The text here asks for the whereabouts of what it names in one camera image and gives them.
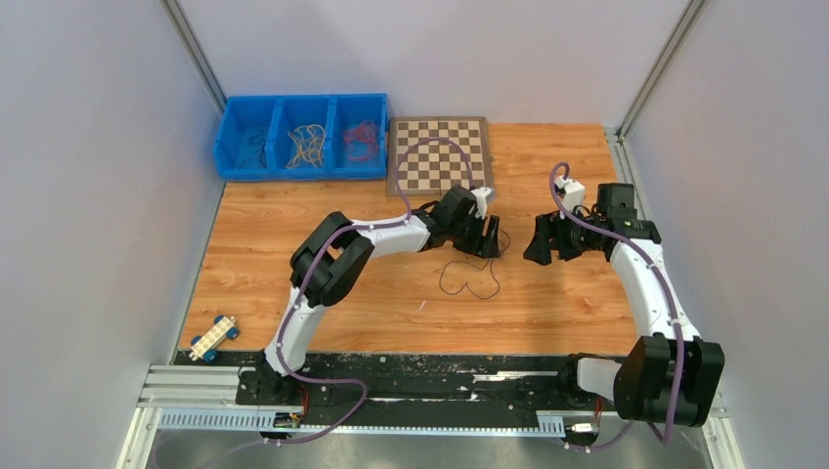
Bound white toy car blue wheels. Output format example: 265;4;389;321
189;315;240;363

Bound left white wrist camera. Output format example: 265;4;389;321
471;187;497;219

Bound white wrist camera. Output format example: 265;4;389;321
471;187;497;219
554;176;586;212

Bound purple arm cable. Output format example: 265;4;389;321
548;161;688;453
149;137;478;469

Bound white slotted cable duct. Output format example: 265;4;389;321
157;411;566;438

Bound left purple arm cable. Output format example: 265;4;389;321
149;137;478;469

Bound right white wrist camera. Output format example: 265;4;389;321
554;176;586;212

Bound aluminium frame rail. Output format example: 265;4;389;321
116;363;746;469

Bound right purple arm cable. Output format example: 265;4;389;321
548;161;688;453

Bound wooden chessboard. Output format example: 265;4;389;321
386;116;495;196

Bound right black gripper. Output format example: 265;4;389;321
524;204;601;266

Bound dark purple wire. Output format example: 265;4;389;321
234;126;271;172
437;228;513;302

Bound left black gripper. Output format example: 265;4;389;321
449;211;502;261

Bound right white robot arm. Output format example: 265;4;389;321
523;177;724;427

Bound blue three-compartment bin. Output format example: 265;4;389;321
213;93;389;182

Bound red orange wire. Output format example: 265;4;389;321
340;120;377;156

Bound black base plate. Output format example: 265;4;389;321
195;351;612;429

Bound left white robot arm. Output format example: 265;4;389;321
256;185;501;405

